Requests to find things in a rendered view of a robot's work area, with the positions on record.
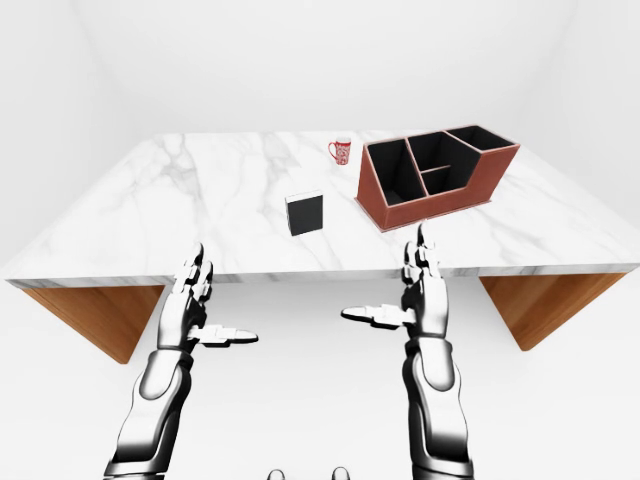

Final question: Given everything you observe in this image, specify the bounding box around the silver robot right hand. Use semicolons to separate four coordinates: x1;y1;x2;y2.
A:
340;222;450;340

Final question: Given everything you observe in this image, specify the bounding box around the silver robot left hand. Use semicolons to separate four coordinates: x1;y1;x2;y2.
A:
156;242;260;354

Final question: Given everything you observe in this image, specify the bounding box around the red-brown desk caddy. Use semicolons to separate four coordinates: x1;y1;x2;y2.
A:
354;124;522;234

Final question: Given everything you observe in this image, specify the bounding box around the black book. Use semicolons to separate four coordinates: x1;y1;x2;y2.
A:
284;189;325;237

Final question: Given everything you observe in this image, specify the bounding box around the wooden table leg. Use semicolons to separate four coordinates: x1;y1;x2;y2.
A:
478;272;627;352
19;284;167;365

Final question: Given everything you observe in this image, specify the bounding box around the red patterned mug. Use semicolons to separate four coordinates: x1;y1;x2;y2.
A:
327;135;352;167

